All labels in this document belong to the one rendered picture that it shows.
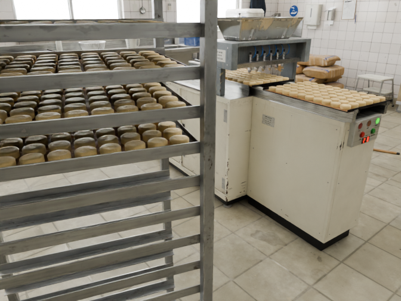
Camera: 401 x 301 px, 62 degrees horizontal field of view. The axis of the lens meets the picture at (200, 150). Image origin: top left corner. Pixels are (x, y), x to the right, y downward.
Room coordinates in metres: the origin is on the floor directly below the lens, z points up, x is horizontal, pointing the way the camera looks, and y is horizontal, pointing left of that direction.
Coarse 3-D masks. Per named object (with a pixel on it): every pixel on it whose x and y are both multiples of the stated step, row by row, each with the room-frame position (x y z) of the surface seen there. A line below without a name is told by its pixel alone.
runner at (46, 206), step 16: (192, 176) 0.75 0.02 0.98; (96, 192) 0.67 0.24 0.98; (112, 192) 0.68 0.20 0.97; (128, 192) 0.69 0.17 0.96; (144, 192) 0.70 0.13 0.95; (0, 208) 0.60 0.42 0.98; (16, 208) 0.61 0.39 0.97; (32, 208) 0.62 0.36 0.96; (48, 208) 0.63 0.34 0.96; (64, 208) 0.64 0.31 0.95
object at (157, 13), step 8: (152, 0) 1.16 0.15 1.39; (160, 0) 1.16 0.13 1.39; (152, 8) 1.17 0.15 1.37; (160, 8) 1.16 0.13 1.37; (152, 16) 1.17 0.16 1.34; (160, 16) 1.16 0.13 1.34; (160, 40) 1.15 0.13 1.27; (160, 160) 1.17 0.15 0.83; (168, 160) 1.16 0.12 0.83; (160, 168) 1.17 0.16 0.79; (168, 168) 1.16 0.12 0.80; (168, 208) 1.16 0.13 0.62; (168, 224) 1.15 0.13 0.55; (168, 256) 1.15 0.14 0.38
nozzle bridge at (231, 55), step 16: (224, 48) 2.13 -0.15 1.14; (240, 48) 2.23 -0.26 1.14; (256, 48) 2.30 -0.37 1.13; (272, 48) 2.38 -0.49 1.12; (288, 48) 2.47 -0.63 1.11; (304, 48) 2.46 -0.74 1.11; (224, 64) 2.13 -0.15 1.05; (240, 64) 2.16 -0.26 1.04; (256, 64) 2.24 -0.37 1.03; (272, 64) 2.32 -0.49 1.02; (288, 64) 2.58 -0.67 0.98; (224, 80) 2.18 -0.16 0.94
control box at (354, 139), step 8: (360, 120) 1.65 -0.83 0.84; (368, 120) 1.67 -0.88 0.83; (376, 120) 1.71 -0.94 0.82; (352, 128) 1.63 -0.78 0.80; (360, 128) 1.64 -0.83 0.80; (368, 128) 1.68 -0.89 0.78; (376, 128) 1.73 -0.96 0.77; (352, 136) 1.62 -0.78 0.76; (368, 136) 1.69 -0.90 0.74; (376, 136) 1.74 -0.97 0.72; (352, 144) 1.62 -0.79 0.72
